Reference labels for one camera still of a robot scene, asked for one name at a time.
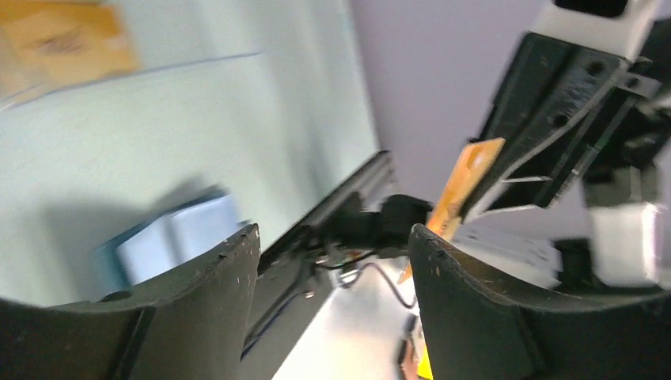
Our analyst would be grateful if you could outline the blue card holder wallet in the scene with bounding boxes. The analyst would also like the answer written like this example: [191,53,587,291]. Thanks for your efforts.
[93,189,245,298]

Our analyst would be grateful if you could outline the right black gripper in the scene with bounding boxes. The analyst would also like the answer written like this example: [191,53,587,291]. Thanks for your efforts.
[460,1,670,222]

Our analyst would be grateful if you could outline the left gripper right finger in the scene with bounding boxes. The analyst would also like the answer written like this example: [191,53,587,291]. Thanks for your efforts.
[409,224,670,379]

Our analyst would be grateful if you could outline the clear acrylic box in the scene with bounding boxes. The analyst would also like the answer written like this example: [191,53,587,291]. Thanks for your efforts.
[1,1,258,107]

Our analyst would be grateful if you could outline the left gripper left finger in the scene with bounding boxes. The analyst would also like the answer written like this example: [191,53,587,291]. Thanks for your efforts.
[1,224,260,379]

